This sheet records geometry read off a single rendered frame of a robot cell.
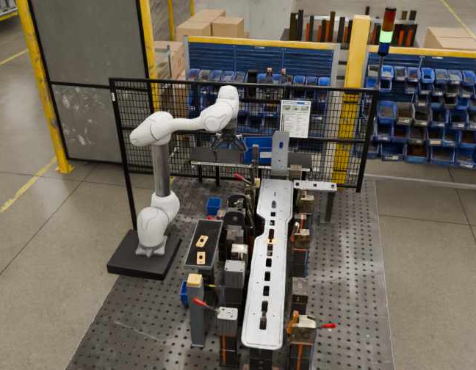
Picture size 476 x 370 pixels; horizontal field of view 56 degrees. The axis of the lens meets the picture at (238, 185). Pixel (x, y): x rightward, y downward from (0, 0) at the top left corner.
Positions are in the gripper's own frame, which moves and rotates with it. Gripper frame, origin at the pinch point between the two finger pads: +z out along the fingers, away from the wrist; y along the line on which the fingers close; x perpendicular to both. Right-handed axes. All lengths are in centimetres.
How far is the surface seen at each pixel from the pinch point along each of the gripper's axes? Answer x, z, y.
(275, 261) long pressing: -27, 46, 29
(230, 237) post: -21.4, 36.2, 3.4
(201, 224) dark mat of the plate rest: -19.5, 30.1, -12.6
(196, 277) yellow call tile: -59, 30, -7
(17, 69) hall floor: 513, 147, -452
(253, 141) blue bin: 86, 33, 6
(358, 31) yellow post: 94, -46, 71
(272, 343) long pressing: -79, 46, 31
